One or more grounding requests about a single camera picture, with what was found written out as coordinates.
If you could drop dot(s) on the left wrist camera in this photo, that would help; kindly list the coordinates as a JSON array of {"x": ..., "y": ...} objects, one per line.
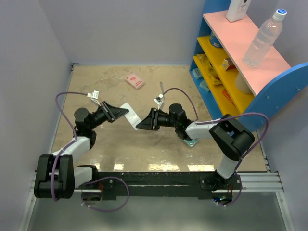
[{"x": 94, "y": 97}]

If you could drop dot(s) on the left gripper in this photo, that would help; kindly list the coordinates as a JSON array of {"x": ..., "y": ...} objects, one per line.
[{"x": 111, "y": 113}]

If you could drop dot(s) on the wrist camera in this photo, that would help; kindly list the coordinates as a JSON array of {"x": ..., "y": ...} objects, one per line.
[
  {"x": 94, "y": 97},
  {"x": 159, "y": 100}
]

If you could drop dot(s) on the white dispenser bottle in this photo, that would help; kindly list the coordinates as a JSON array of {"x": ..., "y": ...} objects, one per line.
[{"x": 237, "y": 10}]

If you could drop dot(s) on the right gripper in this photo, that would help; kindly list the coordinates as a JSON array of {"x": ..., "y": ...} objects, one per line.
[{"x": 151, "y": 122}]

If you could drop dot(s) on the clear-handled screwdriver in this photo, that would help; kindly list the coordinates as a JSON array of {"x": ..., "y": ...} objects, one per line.
[{"x": 162, "y": 87}]

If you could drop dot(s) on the white Kamenoko sponge pack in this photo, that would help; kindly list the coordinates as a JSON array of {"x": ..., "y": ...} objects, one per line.
[{"x": 135, "y": 81}]

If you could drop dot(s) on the clear water bottle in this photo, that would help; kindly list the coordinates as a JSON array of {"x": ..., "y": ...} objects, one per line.
[{"x": 264, "y": 39}]

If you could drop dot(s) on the beige cylinder on shelf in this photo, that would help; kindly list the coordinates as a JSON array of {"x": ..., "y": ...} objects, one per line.
[{"x": 241, "y": 85}]

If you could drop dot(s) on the small orange white box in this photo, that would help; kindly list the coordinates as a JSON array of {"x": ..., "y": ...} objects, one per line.
[{"x": 227, "y": 64}]

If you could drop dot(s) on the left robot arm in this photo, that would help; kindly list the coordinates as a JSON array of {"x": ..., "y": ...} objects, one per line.
[{"x": 56, "y": 176}]

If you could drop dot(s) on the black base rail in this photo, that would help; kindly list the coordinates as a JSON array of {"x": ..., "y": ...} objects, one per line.
[{"x": 160, "y": 184}]

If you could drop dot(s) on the teal Kamenoko sponge pack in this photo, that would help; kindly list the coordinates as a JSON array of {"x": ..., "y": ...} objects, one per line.
[{"x": 192, "y": 143}]

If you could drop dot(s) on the blue shelf unit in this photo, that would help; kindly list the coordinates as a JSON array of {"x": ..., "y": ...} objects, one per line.
[{"x": 273, "y": 84}]

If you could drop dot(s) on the teal sponge pack on shelf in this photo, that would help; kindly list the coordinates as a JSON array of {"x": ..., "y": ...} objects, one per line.
[{"x": 197, "y": 73}]

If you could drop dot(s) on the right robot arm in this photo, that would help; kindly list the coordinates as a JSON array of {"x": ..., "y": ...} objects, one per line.
[{"x": 194, "y": 132}]

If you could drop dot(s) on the orange box on shelf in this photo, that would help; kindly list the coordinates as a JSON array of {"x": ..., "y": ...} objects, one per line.
[{"x": 226, "y": 95}]

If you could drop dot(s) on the yellow snack bag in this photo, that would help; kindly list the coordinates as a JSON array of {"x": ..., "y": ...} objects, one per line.
[{"x": 208, "y": 68}]

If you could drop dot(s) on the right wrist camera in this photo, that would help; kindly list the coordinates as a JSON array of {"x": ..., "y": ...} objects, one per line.
[{"x": 159, "y": 100}]

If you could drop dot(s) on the white remote control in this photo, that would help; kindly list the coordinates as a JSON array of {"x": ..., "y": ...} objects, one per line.
[{"x": 131, "y": 116}]

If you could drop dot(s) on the blue can on shelf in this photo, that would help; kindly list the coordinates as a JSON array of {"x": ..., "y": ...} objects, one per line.
[{"x": 213, "y": 40}]

